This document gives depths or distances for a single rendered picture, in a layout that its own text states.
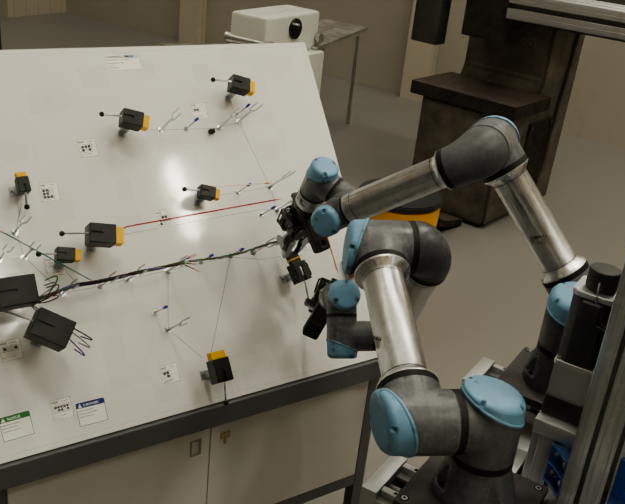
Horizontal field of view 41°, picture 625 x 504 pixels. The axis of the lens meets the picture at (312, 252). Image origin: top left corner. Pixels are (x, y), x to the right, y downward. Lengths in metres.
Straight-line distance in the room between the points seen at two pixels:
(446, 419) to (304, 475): 1.28
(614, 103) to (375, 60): 2.63
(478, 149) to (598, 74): 6.94
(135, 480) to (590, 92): 7.15
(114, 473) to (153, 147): 0.88
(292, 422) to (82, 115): 1.06
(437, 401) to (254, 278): 1.04
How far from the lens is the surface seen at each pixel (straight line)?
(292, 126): 2.62
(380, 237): 1.72
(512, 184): 2.01
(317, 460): 2.71
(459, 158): 1.88
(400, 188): 1.94
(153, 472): 2.38
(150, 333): 2.26
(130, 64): 2.47
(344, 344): 2.07
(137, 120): 2.31
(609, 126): 8.85
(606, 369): 1.60
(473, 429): 1.50
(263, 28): 6.74
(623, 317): 1.55
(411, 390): 1.49
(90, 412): 2.19
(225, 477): 2.53
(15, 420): 2.14
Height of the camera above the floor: 2.19
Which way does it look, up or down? 24 degrees down
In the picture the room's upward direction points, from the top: 6 degrees clockwise
